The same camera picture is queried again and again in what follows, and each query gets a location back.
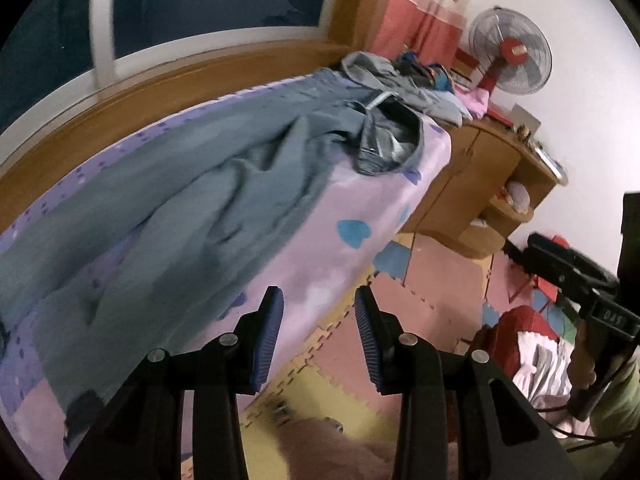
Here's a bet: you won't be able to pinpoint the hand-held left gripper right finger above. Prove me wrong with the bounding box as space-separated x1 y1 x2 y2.
354 285 583 480

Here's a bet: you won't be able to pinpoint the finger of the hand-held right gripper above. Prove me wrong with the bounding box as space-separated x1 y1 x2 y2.
529 233 619 289
521 252 609 307

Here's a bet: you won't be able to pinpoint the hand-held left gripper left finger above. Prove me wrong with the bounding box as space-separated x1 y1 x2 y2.
59 286 285 480

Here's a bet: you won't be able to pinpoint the blue denim jeans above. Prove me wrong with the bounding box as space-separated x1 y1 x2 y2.
0 67 426 448

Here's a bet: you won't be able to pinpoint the light grey garment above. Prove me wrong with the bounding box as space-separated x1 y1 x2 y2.
341 51 472 127

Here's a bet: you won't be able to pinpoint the person's right forearm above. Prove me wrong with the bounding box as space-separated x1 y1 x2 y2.
560 355 640 466

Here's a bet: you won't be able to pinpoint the person's right hand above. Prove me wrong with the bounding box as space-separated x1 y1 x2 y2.
566 332 596 392

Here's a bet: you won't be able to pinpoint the red cloth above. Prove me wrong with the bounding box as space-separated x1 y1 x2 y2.
480 305 566 376

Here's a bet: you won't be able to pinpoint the white plush toy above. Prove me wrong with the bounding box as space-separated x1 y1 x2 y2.
500 182 532 211

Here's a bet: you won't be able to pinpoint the white pink striped cloth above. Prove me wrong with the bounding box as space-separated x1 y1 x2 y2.
510 332 576 411

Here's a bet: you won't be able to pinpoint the foam floor mat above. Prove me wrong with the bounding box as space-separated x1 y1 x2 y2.
190 232 601 480

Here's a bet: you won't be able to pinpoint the thin notebook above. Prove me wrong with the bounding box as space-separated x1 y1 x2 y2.
532 142 568 181

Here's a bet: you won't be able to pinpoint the purple dotted bed blanket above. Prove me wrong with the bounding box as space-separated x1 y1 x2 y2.
0 72 453 480

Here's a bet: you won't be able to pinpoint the wooden cabinet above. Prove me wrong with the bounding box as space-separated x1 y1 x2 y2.
400 105 568 261

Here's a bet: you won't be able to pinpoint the white card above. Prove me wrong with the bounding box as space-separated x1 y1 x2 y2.
510 104 542 136

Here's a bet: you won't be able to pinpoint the pink garment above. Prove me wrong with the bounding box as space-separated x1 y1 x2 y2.
452 85 491 118

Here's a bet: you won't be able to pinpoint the red electric fan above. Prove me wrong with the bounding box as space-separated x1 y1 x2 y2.
467 5 553 128

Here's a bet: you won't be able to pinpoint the blue patterned cloth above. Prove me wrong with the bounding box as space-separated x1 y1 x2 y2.
397 50 456 93

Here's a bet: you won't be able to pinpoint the pink floral curtain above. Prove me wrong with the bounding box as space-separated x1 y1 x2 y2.
372 0 481 68

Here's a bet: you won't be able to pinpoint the window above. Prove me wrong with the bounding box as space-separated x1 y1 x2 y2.
0 0 406 136

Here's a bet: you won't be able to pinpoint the wooden window frame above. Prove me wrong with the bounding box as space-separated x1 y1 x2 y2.
0 0 401 233

